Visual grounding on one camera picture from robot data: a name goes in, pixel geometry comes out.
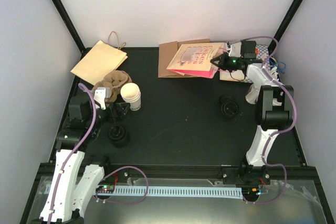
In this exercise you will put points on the black cup lid stack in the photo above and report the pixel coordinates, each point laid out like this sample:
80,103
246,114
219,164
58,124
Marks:
228,106

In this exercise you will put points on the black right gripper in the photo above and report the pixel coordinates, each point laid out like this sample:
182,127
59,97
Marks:
222,63

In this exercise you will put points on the cake print paper bag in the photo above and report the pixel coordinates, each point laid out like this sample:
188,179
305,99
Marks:
195,59

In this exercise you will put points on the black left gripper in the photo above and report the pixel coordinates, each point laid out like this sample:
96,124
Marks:
121,116

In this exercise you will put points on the white perforated front rail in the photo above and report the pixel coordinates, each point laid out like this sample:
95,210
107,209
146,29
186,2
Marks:
168,191

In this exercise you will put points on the tan paper bag with handles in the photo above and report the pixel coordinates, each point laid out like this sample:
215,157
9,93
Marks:
101,59

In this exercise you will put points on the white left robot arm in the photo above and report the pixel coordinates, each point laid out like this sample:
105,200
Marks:
68,197

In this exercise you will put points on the white paper bag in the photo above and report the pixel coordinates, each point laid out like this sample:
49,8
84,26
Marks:
235,76

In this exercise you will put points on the stack of black lids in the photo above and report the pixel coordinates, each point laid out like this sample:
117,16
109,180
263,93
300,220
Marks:
118,136

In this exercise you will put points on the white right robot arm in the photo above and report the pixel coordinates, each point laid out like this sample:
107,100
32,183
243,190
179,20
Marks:
275,112

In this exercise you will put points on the white paper coffee cup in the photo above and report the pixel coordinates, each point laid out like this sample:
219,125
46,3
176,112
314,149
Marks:
131,94

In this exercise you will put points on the brown pulp cup carrier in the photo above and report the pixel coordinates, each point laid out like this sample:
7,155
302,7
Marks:
114,80

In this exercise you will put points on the brown kraft paper bag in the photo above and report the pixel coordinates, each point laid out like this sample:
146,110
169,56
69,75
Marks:
166,53

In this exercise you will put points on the white plastic cutlery bunch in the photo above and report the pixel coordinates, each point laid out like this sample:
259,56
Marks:
252,95

